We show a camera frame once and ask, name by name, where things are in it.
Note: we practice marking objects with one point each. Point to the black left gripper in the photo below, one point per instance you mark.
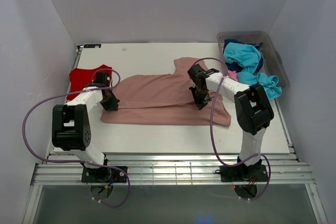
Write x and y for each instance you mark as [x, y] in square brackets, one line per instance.
[113, 105]

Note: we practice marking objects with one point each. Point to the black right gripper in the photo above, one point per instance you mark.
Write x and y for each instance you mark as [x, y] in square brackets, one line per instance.
[200, 103]

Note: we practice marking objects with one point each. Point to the dusty pink t-shirt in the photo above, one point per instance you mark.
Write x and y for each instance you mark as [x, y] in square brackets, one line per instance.
[164, 99]

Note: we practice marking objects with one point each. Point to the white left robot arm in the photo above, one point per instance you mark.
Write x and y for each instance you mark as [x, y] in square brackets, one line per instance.
[71, 127]

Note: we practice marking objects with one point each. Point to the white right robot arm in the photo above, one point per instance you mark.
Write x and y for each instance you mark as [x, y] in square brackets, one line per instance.
[254, 114]

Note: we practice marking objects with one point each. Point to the light pink t-shirt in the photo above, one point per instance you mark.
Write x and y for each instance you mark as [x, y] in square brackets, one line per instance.
[232, 75]

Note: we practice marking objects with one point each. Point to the folded red t-shirt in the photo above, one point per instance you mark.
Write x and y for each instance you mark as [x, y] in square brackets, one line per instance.
[80, 78]

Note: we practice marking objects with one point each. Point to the turquoise t-shirt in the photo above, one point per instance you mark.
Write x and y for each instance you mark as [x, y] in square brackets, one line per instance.
[269, 83]

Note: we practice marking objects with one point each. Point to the blue label sticker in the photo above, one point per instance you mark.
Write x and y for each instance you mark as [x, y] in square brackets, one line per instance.
[92, 46]

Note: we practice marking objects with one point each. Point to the clear plastic bin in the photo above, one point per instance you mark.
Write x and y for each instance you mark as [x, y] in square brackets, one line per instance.
[272, 60]

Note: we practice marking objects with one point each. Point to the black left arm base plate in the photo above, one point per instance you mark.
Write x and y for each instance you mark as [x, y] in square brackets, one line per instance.
[104, 175]

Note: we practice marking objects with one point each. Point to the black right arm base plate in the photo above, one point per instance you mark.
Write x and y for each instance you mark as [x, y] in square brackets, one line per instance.
[243, 173]

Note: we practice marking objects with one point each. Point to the aluminium extrusion frame rail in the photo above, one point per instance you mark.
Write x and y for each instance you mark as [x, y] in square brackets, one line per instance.
[173, 170]

